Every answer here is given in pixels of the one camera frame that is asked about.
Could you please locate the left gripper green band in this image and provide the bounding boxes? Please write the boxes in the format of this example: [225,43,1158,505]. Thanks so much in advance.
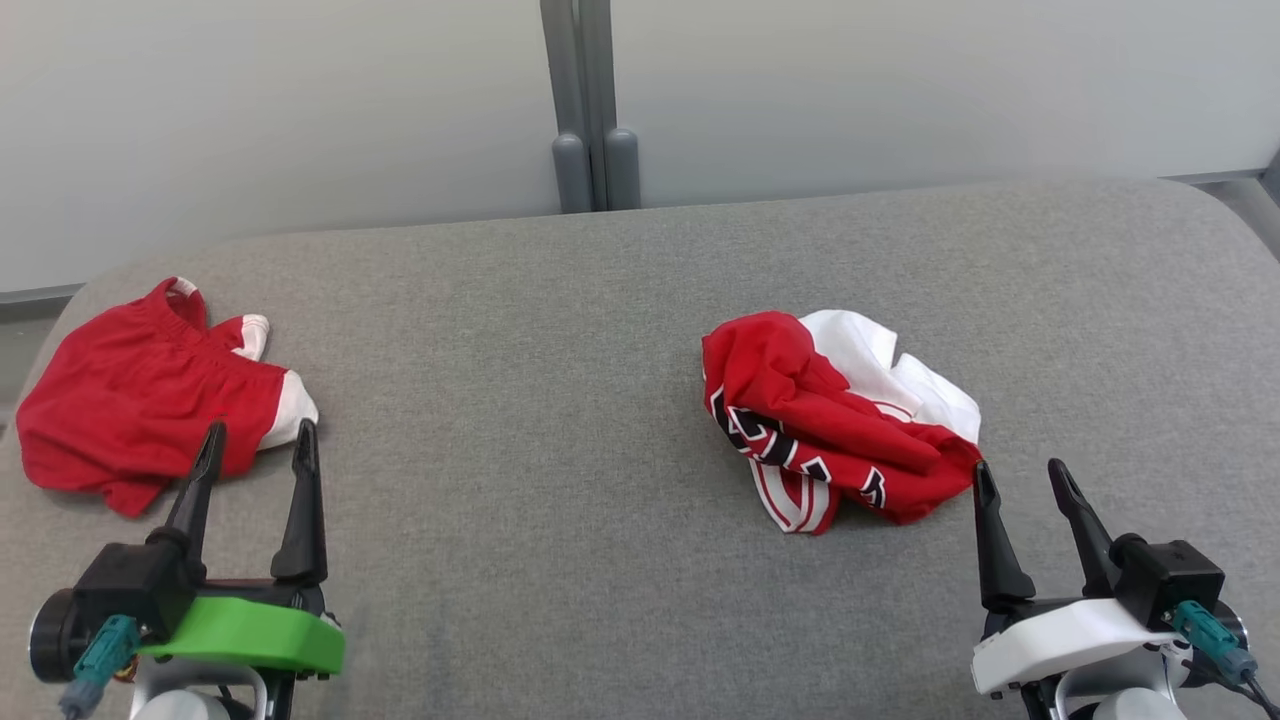
[138,419,348,677]

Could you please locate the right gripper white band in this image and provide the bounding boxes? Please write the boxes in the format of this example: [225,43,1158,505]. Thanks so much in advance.
[970,459,1182,697]

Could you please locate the red shorts with white trim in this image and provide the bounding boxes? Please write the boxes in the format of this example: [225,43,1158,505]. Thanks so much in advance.
[15,276,321,519]

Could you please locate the red jersey with striped trim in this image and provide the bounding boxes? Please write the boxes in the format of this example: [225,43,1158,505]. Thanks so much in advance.
[700,308,984,536]

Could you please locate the teal camera cable connector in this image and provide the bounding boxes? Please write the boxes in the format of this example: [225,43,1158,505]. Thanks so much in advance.
[1170,600,1259,686]
[58,615,141,719]

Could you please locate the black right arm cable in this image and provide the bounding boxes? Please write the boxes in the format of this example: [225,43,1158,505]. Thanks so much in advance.
[1185,655,1280,720]

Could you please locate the grey wall base rail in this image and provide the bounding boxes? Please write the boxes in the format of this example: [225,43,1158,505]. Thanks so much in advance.
[1158,168,1280,191]
[0,283,89,323]

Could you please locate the grey metal partition post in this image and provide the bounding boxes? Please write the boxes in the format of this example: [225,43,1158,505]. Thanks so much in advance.
[540,0,643,214]

